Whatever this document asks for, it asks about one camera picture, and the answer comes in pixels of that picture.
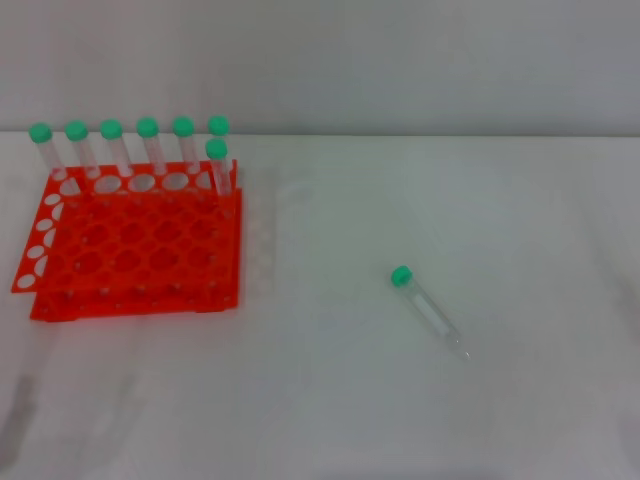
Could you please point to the clear tube green cap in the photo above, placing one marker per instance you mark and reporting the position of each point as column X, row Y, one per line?
column 147, row 127
column 401, row 276
column 218, row 124
column 111, row 129
column 41, row 133
column 183, row 126
column 76, row 130
column 217, row 148

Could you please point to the orange plastic test tube rack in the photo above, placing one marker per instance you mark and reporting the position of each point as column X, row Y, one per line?
column 150, row 235

